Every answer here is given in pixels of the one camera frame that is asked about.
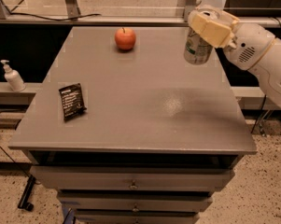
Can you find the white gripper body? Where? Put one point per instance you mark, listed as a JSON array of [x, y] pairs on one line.
[[247, 48]]

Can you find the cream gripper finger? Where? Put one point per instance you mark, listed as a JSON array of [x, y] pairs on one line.
[[223, 16], [216, 34]]

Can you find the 7up soda can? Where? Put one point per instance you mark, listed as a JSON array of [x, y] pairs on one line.
[[197, 51]]

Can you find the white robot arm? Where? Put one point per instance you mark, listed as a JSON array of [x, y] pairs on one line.
[[268, 70]]

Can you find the red apple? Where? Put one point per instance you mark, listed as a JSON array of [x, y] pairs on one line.
[[125, 38]]

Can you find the grey drawer cabinet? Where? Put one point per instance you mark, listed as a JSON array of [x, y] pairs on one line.
[[159, 137]]

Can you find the black snack packet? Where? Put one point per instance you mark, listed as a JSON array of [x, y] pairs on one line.
[[72, 101]]

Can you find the white pump bottle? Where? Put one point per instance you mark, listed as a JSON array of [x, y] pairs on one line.
[[12, 77]]

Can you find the black clamp on floor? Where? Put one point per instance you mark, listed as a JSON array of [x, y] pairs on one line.
[[24, 203]]

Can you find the metal railing frame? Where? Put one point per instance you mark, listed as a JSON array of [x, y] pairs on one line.
[[143, 12]]

